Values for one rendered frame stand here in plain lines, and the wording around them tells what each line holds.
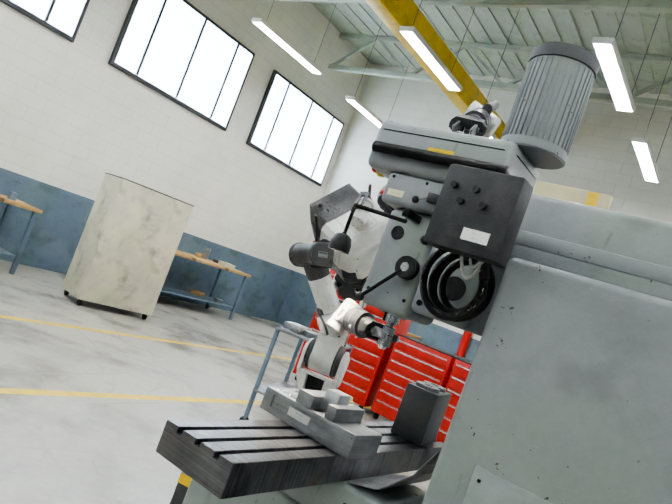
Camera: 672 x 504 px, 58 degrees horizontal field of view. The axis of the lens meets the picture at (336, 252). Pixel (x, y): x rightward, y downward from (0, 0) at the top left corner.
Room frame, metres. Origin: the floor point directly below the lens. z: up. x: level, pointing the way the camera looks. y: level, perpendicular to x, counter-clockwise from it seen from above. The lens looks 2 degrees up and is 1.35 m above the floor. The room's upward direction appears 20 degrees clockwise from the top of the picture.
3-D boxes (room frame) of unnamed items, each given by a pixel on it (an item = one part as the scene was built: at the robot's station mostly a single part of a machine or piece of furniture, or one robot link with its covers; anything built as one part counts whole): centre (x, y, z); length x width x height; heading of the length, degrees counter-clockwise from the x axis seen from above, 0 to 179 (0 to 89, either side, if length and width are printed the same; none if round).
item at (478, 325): (1.82, -0.40, 1.47); 0.24 x 0.19 x 0.26; 145
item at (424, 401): (2.28, -0.51, 1.00); 0.22 x 0.12 x 0.20; 155
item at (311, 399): (1.84, -0.11, 0.99); 0.15 x 0.06 x 0.04; 143
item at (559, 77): (1.79, -0.44, 2.05); 0.20 x 0.20 x 0.32
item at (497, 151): (1.92, -0.25, 1.81); 0.47 x 0.26 x 0.16; 55
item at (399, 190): (1.91, -0.27, 1.68); 0.34 x 0.24 x 0.10; 55
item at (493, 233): (1.48, -0.29, 1.62); 0.20 x 0.09 x 0.21; 55
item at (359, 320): (2.00, -0.19, 1.24); 0.13 x 0.12 x 0.10; 126
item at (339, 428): (1.82, -0.13, 0.96); 0.35 x 0.15 x 0.11; 53
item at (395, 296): (1.93, -0.24, 1.47); 0.21 x 0.19 x 0.32; 145
